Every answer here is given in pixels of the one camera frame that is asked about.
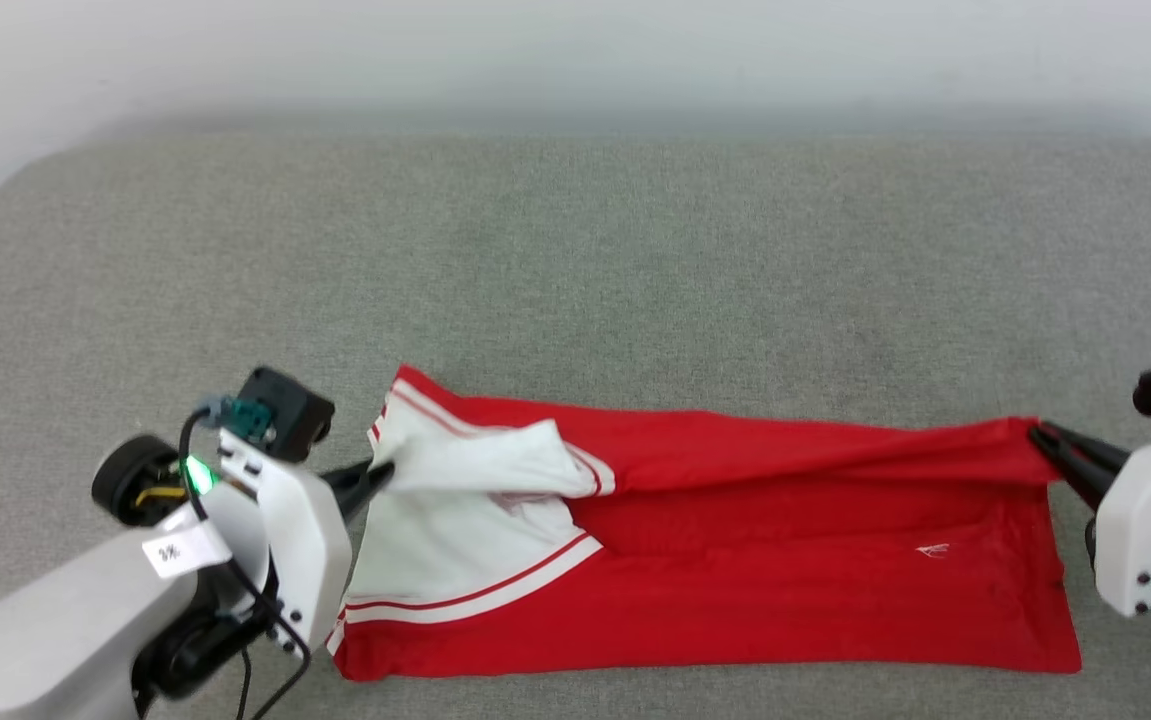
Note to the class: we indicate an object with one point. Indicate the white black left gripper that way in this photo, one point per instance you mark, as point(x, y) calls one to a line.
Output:
point(300, 540)

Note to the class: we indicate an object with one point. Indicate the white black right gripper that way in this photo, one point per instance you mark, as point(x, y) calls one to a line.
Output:
point(1150, 520)

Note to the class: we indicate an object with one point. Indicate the red and white basketball jersey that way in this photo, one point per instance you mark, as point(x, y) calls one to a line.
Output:
point(735, 580)

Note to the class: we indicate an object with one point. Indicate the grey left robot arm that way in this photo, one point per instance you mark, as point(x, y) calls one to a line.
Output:
point(45, 640)

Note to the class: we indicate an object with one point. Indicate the white paper label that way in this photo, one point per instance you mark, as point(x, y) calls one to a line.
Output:
point(185, 550)

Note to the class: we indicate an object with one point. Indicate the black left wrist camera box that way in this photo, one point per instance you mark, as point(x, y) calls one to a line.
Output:
point(290, 410)

